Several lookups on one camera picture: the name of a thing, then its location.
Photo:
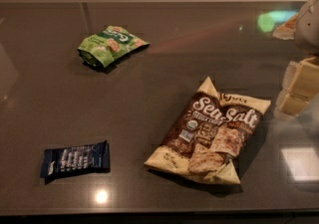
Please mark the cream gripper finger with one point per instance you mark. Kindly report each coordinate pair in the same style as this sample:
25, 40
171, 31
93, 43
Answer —
302, 79
288, 106

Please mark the dark blue snack bar wrapper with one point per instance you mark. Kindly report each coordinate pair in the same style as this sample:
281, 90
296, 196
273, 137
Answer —
75, 160

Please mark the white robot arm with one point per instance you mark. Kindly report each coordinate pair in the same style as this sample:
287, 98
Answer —
303, 28

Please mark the brown sea salt chip bag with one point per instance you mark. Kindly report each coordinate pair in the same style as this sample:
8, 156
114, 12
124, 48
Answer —
208, 136

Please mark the green rice chip bag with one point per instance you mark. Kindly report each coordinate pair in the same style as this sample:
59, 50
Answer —
101, 50

